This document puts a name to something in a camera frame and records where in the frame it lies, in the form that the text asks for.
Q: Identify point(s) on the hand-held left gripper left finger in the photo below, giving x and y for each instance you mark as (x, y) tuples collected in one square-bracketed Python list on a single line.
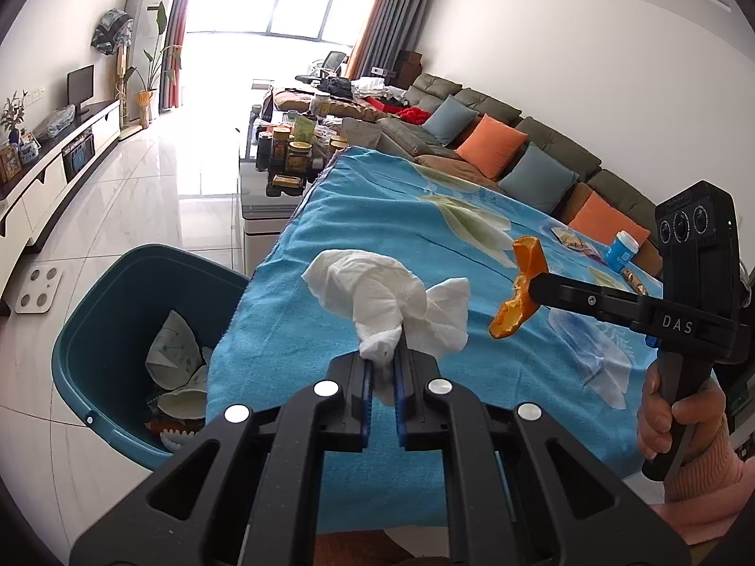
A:
[(366, 407)]

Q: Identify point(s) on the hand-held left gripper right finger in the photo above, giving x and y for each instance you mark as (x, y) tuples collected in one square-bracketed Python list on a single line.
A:
[(401, 407)]

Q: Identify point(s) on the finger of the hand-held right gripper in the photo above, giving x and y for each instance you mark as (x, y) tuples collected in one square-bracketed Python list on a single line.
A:
[(584, 299)]

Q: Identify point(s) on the orange peel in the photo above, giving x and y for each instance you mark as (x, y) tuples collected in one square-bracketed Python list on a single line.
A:
[(519, 300)]

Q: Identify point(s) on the white tissue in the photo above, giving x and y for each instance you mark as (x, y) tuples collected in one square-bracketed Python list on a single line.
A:
[(377, 295)]

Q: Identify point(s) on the white foam fruit net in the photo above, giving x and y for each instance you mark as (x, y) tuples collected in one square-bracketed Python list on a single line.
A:
[(177, 439)]

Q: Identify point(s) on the crushed printed paper cup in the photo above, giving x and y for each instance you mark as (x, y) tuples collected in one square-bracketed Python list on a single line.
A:
[(174, 348)]

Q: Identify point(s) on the blue plastic trash bin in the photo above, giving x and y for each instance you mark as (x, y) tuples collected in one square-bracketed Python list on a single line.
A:
[(100, 330)]

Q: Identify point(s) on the person's right forearm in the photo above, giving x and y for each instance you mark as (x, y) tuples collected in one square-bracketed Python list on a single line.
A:
[(708, 483)]

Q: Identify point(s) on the person's right hand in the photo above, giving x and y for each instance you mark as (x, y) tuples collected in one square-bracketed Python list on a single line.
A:
[(699, 412)]

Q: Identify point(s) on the sealed gold foil packet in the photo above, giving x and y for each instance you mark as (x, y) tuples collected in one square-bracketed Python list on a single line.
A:
[(636, 278)]

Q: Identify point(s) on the blue cup with white lid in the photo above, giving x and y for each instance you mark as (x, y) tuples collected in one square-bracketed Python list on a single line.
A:
[(620, 253)]

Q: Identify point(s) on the clear biscuit packet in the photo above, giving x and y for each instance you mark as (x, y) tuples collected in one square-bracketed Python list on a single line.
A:
[(572, 240)]

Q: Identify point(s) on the orange cushion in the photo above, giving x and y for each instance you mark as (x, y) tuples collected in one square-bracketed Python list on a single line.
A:
[(607, 221), (489, 144)]

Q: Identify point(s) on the blue-grey cushion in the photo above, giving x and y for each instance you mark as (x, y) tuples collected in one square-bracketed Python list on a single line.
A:
[(449, 121), (540, 180)]

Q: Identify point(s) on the green sectional sofa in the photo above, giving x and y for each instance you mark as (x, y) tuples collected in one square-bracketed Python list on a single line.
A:
[(531, 124)]

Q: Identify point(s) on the blue printed blanket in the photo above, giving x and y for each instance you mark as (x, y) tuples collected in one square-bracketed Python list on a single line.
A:
[(365, 206)]

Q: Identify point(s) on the coffee table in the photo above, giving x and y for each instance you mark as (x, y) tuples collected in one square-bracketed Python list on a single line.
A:
[(259, 212)]

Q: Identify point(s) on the red cloth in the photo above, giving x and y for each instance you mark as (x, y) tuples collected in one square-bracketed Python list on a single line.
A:
[(413, 115)]

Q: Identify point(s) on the green packet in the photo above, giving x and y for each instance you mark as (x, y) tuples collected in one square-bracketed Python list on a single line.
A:
[(303, 128)]

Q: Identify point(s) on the brown cardboard box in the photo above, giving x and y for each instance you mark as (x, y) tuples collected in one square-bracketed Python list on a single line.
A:
[(408, 68)]

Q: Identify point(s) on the white clothes pile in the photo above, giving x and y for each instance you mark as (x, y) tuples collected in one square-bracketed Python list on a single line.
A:
[(371, 87)]

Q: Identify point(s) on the grey projector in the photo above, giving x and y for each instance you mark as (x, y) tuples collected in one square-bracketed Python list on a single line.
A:
[(383, 72)]

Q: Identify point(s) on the black bag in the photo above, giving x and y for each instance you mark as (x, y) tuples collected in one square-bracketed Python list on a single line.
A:
[(336, 86)]

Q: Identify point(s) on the grey and orange curtain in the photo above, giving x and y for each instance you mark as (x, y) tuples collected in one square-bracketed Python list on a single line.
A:
[(389, 17), (180, 35)]

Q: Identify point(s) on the black office chair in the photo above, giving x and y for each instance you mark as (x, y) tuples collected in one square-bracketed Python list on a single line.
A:
[(330, 65)]

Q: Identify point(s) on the white bathroom scale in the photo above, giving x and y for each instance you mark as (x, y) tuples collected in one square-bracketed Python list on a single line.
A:
[(39, 290)]

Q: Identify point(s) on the white TV cabinet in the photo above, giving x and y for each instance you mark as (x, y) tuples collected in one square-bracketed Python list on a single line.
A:
[(53, 171)]

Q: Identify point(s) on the tall leafy potted plant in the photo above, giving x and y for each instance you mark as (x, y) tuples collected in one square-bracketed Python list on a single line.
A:
[(150, 71)]

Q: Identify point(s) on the large window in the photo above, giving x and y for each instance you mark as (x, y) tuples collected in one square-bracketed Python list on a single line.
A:
[(283, 6)]

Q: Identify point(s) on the clear plastic bag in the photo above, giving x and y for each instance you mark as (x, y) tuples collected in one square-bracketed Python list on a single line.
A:
[(56, 122)]

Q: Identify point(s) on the blue and white porcelain jar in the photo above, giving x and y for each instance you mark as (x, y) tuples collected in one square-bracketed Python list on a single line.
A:
[(28, 148)]

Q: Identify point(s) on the black monitor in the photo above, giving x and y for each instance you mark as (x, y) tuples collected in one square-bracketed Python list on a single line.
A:
[(80, 87)]

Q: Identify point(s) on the white standing air conditioner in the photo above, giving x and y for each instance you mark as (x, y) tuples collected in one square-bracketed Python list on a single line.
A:
[(147, 23)]

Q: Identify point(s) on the cloth-covered standing fan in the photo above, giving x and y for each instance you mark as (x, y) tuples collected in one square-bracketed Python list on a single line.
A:
[(111, 32)]

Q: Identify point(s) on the vase with flowers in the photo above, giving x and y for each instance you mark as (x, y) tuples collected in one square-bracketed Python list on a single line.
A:
[(13, 115)]

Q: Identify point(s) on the picture frame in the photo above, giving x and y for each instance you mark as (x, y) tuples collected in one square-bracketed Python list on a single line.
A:
[(10, 164)]

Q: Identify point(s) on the white wall socket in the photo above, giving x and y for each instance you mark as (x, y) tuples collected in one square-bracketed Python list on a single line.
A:
[(36, 94)]

